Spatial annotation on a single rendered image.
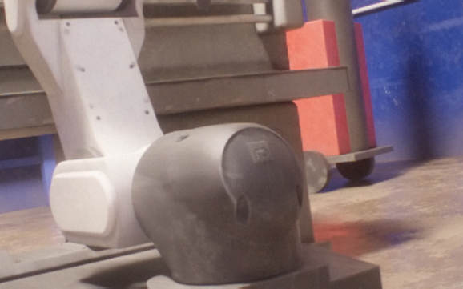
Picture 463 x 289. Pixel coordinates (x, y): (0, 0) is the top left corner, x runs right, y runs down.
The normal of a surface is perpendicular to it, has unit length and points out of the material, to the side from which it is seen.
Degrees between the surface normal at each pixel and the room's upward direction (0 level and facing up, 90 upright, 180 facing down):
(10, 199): 90
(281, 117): 90
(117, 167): 62
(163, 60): 90
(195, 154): 54
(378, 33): 90
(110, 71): 67
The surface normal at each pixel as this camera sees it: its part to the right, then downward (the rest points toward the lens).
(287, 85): 0.58, -0.06
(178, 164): -0.70, -0.44
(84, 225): -0.81, 0.11
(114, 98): 0.48, -0.44
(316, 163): -0.56, 0.08
